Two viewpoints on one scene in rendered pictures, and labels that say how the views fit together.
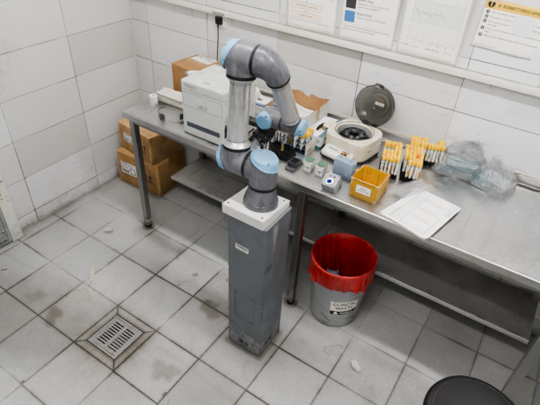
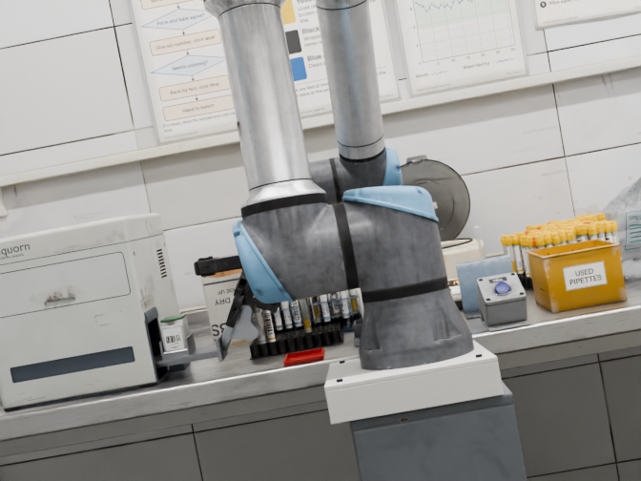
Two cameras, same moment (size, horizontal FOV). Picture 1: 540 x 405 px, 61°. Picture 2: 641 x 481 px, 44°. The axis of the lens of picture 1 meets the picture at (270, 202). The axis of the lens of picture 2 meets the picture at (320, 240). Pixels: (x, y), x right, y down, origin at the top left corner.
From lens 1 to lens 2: 1.33 m
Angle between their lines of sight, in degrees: 43
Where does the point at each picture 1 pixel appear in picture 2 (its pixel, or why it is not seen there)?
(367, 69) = not seen: hidden behind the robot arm
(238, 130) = (290, 138)
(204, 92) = (58, 242)
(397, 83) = (438, 156)
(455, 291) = not seen: outside the picture
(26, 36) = not seen: outside the picture
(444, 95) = (535, 135)
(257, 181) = (408, 253)
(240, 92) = (269, 23)
